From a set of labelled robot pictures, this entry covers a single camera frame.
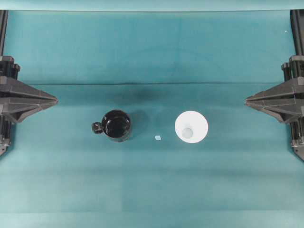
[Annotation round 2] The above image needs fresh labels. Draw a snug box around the white paper cup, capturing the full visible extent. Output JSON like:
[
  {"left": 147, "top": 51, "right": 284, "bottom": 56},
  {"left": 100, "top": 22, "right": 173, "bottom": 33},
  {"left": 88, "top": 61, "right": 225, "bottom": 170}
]
[{"left": 174, "top": 111, "right": 209, "bottom": 143}]

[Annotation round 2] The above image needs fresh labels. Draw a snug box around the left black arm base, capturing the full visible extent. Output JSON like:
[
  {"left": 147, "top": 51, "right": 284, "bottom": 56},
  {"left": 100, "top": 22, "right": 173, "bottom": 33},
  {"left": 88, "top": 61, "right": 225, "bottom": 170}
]
[{"left": 0, "top": 10, "right": 8, "bottom": 56}]

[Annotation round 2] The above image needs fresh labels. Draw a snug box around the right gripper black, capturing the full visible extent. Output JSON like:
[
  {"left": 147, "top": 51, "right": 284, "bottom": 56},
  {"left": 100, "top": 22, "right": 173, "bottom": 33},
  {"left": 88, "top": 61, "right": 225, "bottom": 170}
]
[{"left": 245, "top": 56, "right": 304, "bottom": 152}]

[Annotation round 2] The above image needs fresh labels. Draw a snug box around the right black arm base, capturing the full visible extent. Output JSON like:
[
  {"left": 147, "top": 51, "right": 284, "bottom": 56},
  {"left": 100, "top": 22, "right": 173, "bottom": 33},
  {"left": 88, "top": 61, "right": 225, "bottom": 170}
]
[{"left": 290, "top": 9, "right": 304, "bottom": 56}]

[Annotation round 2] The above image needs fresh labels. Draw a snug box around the black cup holder with handle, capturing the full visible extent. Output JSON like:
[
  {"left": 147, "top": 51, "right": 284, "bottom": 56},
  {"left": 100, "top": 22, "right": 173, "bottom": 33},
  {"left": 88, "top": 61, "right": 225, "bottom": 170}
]
[{"left": 91, "top": 110, "right": 132, "bottom": 143}]

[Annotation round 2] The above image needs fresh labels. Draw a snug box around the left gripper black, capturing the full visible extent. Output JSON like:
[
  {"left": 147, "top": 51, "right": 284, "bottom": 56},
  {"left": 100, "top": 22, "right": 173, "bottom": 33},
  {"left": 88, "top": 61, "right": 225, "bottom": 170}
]
[{"left": 0, "top": 56, "right": 59, "bottom": 152}]

